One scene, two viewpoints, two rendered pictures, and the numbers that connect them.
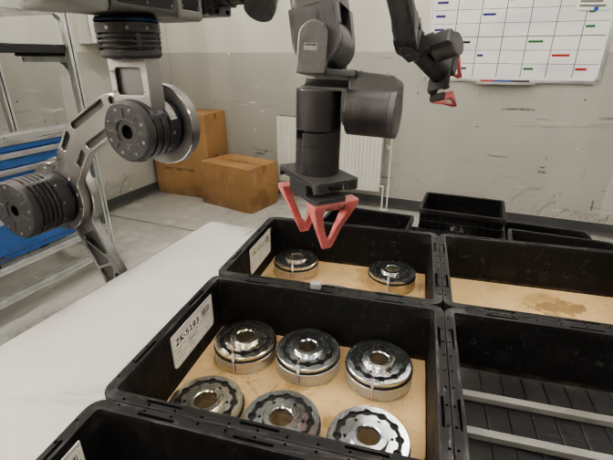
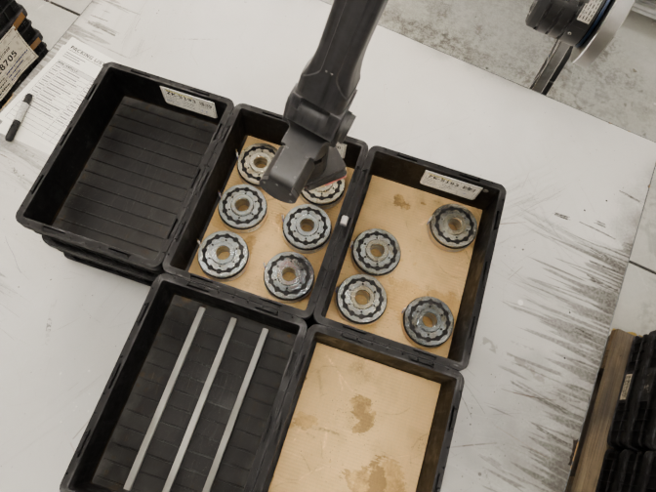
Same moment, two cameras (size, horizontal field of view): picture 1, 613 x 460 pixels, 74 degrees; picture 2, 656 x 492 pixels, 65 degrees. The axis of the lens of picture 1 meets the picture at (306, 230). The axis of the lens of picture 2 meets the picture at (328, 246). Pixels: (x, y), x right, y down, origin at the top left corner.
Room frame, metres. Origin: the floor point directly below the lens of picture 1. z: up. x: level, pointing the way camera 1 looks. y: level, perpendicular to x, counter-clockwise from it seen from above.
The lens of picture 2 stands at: (0.53, -0.41, 1.87)
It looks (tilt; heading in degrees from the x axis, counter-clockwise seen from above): 70 degrees down; 83
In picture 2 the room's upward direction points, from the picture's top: 11 degrees clockwise
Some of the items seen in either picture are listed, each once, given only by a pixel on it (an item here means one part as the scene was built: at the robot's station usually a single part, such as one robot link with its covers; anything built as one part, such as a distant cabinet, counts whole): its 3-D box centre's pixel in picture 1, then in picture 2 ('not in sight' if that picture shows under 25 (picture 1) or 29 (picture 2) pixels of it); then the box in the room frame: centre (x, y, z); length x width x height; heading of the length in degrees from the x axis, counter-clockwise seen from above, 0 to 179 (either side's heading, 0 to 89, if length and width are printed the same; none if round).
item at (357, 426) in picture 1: (368, 436); (223, 253); (0.36, -0.08, 0.86); 0.05 x 0.05 x 0.01
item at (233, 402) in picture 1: (205, 402); (261, 163); (0.42, 0.14, 0.86); 0.10 x 0.10 x 0.01
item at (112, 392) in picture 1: (296, 350); (270, 205); (0.45, 0.01, 0.92); 0.40 x 0.30 x 0.02; 75
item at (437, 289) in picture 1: (337, 256); (414, 251); (0.74, -0.06, 0.92); 0.40 x 0.30 x 0.02; 75
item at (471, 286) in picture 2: (337, 277); (408, 259); (0.74, -0.06, 0.87); 0.40 x 0.30 x 0.11; 75
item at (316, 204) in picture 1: (322, 213); not in sight; (0.51, -0.02, 1.10); 0.07 x 0.07 x 0.09; 29
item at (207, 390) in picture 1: (205, 401); (260, 162); (0.42, 0.14, 0.86); 0.05 x 0.05 x 0.01
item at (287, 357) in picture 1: (307, 349); (307, 225); (0.53, 0.00, 0.86); 0.10 x 0.10 x 0.01
